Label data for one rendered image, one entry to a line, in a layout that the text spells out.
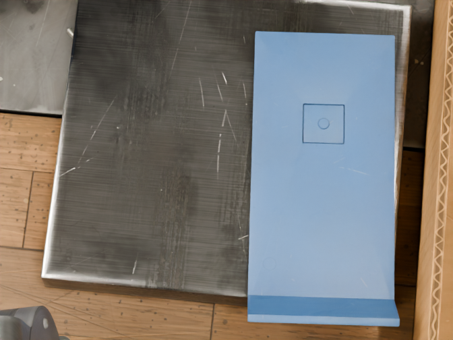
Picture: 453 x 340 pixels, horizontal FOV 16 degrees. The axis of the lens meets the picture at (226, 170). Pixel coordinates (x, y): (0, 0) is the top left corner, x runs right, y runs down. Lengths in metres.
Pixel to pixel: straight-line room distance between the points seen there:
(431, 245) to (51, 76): 0.22
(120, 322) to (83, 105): 0.11
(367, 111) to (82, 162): 0.14
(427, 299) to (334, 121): 0.11
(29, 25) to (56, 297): 0.15
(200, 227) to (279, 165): 0.05
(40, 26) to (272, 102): 0.13
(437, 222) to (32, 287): 0.21
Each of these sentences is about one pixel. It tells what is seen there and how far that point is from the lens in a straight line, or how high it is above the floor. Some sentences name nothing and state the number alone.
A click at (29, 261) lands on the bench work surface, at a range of 0.81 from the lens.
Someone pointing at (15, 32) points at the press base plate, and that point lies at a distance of 0.85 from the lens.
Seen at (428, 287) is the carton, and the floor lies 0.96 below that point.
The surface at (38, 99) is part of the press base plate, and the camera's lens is 0.83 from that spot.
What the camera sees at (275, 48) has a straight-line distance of 0.81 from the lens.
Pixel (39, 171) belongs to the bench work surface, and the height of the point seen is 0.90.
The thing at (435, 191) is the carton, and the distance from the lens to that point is 0.75.
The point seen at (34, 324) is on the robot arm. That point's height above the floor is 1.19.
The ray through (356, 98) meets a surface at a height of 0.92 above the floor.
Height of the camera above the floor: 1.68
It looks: 73 degrees down
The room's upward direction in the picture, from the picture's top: straight up
